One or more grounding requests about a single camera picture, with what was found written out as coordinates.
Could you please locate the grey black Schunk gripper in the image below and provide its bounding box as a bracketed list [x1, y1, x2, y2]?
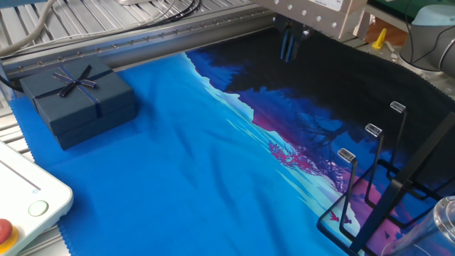
[254, 0, 367, 63]

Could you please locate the clear glass cup with handle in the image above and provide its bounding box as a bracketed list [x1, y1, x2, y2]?
[380, 195, 455, 256]

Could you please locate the black metal cup rack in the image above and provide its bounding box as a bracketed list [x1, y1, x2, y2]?
[316, 100, 455, 256]

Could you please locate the yellow plastic cone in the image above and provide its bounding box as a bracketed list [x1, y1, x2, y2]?
[371, 27, 388, 50]

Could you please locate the blue landscape printed cloth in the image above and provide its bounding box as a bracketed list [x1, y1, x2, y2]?
[9, 26, 455, 256]

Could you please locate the dark blue ribboned gift box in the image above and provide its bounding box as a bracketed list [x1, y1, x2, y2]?
[19, 56, 139, 151]

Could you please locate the white teach pendant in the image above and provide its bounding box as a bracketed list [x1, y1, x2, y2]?
[0, 140, 75, 256]

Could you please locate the beige frame post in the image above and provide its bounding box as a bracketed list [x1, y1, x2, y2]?
[359, 10, 373, 40]

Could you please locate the black cable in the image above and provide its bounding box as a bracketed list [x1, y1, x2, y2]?
[0, 74, 24, 94]
[106, 0, 203, 36]

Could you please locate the thick grey cable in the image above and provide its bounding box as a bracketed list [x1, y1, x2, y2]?
[0, 0, 58, 58]

